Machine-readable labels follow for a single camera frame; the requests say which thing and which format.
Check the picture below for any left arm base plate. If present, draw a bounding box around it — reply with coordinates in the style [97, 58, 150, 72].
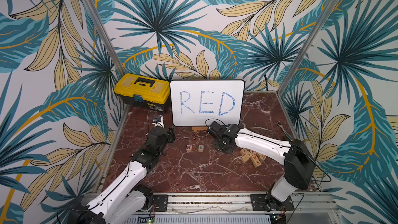
[146, 195, 169, 212]

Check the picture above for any yellow black toolbox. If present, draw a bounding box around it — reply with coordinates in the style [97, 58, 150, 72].
[114, 74, 171, 113]

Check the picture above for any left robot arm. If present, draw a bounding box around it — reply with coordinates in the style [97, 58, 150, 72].
[67, 127, 176, 224]

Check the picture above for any wooden block letter A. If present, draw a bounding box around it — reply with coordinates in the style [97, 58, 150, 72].
[248, 151, 257, 157]

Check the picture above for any aluminium front rail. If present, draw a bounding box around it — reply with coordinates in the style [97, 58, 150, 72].
[73, 192, 341, 224]

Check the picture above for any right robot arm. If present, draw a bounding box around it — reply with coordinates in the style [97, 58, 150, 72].
[207, 121, 316, 206]

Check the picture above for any whiteboard with RED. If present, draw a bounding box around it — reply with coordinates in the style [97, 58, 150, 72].
[170, 80, 245, 127]

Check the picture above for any wooden block letter K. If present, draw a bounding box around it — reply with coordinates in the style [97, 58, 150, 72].
[251, 159, 262, 168]

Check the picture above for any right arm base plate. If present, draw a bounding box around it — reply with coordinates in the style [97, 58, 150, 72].
[250, 194, 294, 212]

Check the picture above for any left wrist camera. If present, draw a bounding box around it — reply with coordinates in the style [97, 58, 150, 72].
[152, 115, 165, 128]

